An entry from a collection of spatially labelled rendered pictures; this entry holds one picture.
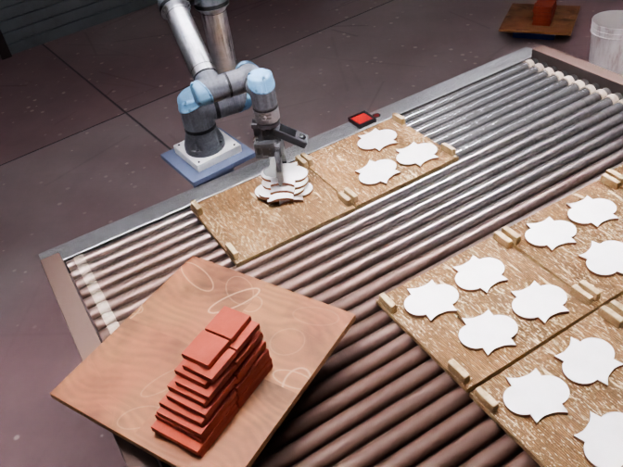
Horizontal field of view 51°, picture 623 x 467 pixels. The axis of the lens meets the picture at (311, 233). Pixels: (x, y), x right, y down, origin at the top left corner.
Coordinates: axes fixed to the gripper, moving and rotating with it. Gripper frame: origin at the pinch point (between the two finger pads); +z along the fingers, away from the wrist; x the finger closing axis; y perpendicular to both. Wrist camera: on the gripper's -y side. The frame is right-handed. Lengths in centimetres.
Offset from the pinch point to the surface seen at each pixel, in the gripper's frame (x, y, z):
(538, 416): 88, -62, 4
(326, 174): -5.9, -12.9, 5.5
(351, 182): -0.9, -21.2, 5.4
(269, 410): 92, -7, -6
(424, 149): -15.6, -45.2, 4.4
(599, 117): -33, -106, 7
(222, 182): -8.3, 23.2, 7.7
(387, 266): 37.3, -31.8, 7.2
